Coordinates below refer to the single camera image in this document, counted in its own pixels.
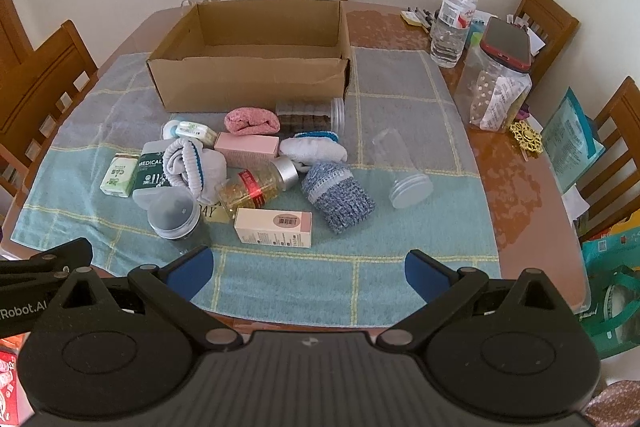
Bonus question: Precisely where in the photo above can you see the wooden door with window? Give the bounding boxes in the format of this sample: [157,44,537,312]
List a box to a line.
[0,0,36,58]

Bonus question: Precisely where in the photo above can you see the red printed box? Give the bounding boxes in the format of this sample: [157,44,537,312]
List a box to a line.
[0,346,27,426]

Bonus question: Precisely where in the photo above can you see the blue knit sock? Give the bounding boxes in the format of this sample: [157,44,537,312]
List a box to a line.
[300,161,376,235]

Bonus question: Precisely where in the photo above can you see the green carrier bag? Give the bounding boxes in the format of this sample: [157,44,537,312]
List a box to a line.
[579,237,640,358]

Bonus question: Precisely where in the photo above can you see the white lettered card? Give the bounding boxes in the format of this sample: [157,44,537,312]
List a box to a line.
[197,202,227,223]

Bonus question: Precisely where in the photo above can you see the golden capsule bottle silver cap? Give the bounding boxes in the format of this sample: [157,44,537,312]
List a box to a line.
[216,156,300,223]

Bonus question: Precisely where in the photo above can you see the small green carton box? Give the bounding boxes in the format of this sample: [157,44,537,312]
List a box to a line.
[99,153,141,198]

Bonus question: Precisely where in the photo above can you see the clear jar of brown cookies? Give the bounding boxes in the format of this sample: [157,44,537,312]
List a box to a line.
[275,98,347,136]

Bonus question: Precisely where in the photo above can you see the pink carton box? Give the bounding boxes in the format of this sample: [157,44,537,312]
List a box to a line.
[214,133,281,168]

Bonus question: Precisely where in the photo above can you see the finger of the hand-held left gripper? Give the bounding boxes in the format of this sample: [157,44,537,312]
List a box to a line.
[0,238,94,284]

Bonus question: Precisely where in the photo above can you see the cardboard box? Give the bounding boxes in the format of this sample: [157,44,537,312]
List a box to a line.
[146,0,353,112]

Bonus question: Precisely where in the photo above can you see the clear container with red lid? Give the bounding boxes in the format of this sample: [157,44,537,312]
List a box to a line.
[454,17,533,134]

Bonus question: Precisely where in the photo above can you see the white papers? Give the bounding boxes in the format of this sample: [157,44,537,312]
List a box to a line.
[515,16,547,56]

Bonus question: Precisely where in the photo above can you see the teal printed packet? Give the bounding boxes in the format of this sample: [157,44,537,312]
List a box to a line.
[542,87,606,192]

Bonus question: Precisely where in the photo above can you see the clear plastic water bottle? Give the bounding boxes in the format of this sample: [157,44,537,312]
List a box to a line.
[430,0,477,68]

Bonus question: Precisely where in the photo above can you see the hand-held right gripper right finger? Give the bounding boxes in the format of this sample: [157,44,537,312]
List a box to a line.
[376,249,558,353]

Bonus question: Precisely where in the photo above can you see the dark jar with grey lid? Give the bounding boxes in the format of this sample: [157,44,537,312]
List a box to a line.
[147,187,201,253]

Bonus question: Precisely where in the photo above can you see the pink sock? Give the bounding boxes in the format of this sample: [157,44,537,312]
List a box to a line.
[224,108,282,136]

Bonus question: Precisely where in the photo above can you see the cream carton box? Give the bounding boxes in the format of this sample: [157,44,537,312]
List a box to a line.
[234,208,313,249]

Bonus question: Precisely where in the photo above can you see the white sock with blue cuff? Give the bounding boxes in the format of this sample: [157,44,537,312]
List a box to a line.
[279,133,348,172]

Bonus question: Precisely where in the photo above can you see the clear plastic jar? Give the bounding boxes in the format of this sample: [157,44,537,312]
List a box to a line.
[372,128,433,210]

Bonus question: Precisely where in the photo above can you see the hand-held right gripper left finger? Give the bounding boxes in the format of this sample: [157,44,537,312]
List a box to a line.
[60,246,243,353]

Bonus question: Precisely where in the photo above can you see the white sock with blue stripe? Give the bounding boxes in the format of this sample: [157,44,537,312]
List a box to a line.
[162,139,228,205]

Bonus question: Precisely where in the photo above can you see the gold ornament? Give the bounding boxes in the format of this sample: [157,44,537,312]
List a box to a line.
[509,122,545,154]

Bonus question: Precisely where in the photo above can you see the green white medicine bottle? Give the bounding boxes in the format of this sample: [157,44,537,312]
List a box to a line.
[132,139,173,210]

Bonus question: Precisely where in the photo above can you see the small white green box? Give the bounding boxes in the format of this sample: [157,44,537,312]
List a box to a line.
[175,122,219,146]

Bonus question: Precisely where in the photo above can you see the checked teal grey cloth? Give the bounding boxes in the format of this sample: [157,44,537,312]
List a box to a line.
[10,44,501,328]

